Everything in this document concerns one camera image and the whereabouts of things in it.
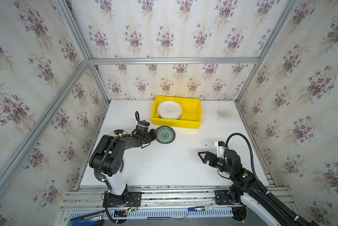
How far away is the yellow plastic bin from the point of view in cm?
102

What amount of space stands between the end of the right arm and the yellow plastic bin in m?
0.28

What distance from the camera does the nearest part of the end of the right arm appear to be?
Result: 0.62 metres
